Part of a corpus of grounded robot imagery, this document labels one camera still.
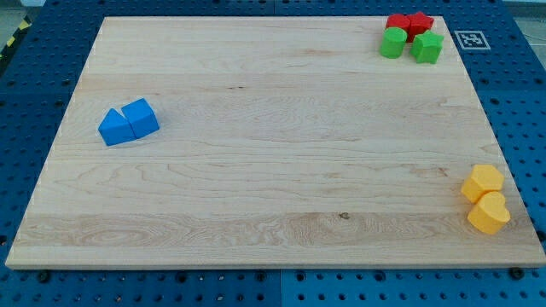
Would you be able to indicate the yellow hexagon block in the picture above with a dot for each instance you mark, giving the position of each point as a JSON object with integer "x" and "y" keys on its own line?
{"x": 481, "y": 180}

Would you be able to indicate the wooden board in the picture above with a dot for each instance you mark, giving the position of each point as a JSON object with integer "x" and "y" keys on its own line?
{"x": 284, "y": 143}

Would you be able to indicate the blue cube block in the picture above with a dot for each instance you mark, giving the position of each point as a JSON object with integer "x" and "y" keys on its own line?
{"x": 141, "y": 117}

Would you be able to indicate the blue triangle block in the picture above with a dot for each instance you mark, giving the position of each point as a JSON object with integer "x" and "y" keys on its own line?
{"x": 115, "y": 129}

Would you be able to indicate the green cylinder block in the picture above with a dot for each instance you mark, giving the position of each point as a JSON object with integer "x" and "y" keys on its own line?
{"x": 393, "y": 42}

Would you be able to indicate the red cylinder block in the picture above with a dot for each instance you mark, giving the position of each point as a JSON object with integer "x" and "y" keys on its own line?
{"x": 401, "y": 21}

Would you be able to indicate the green star block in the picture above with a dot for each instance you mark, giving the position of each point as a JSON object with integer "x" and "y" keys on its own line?
{"x": 427, "y": 46}

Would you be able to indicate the red star block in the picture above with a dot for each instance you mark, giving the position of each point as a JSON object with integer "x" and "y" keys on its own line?
{"x": 418, "y": 24}

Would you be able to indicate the yellow heart block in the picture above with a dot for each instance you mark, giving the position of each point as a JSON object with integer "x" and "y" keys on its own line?
{"x": 490, "y": 214}

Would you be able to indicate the white fiducial marker tag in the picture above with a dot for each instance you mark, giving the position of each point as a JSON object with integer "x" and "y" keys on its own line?
{"x": 472, "y": 40}

